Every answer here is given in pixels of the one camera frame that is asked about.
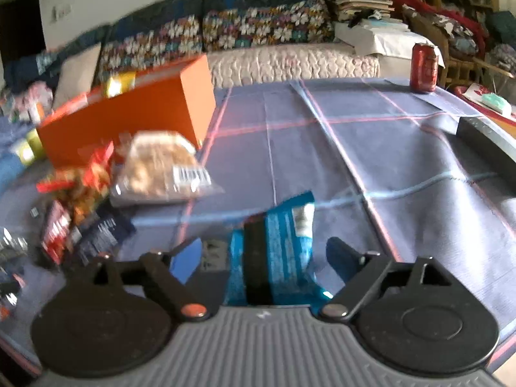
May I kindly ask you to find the red soda can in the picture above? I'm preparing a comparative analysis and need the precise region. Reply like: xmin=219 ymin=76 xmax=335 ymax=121
xmin=409 ymin=44 xmax=438 ymax=93

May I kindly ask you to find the blue snack packet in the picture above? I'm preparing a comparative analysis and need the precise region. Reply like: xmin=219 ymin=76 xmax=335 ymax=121
xmin=224 ymin=191 xmax=332 ymax=311

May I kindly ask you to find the dark navy snack packet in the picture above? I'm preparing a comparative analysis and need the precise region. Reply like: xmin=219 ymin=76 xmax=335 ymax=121
xmin=71 ymin=212 xmax=135 ymax=266

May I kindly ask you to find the orange red candy packet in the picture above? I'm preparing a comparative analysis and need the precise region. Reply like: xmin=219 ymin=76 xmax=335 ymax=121
xmin=36 ymin=142 xmax=114 ymax=224

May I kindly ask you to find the right floral pillow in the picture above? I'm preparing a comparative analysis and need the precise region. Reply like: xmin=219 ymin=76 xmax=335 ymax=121
xmin=202 ymin=0 xmax=334 ymax=53

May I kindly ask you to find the beige cushion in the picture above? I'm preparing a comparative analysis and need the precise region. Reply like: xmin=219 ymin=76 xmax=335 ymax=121
xmin=53 ymin=43 xmax=102 ymax=109

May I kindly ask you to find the orange cardboard box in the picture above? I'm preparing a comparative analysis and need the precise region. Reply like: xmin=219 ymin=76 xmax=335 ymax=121
xmin=38 ymin=54 xmax=216 ymax=168

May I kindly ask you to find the floral pillow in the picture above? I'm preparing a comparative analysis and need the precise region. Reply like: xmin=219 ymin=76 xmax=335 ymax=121
xmin=96 ymin=15 xmax=203 ymax=83
xmin=202 ymin=0 xmax=334 ymax=53

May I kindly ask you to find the left floral pillow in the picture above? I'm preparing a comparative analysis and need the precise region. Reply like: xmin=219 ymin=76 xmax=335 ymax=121
xmin=96 ymin=15 xmax=203 ymax=83

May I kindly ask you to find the wall switch plate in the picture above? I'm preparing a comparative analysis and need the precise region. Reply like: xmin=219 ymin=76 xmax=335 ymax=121
xmin=52 ymin=4 xmax=72 ymax=22

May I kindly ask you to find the yellow snack bag in box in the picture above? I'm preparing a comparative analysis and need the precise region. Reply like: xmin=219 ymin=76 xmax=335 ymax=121
xmin=103 ymin=72 xmax=136 ymax=98

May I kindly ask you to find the plaid grey tablecloth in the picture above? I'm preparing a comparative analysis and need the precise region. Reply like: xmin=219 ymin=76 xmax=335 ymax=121
xmin=0 ymin=77 xmax=516 ymax=372

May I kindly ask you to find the red black snack packet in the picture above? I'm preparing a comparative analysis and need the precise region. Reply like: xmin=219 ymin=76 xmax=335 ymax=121
xmin=40 ymin=200 xmax=72 ymax=266

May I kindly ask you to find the yellow-green mug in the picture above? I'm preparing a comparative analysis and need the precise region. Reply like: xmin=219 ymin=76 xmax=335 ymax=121
xmin=10 ymin=128 xmax=45 ymax=166

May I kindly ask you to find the quilted pink sofa cover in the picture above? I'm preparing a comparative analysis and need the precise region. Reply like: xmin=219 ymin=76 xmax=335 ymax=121
xmin=207 ymin=43 xmax=381 ymax=88

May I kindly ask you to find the black remote box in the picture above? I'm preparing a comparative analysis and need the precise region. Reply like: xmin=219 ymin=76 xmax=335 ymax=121
xmin=457 ymin=116 xmax=516 ymax=192

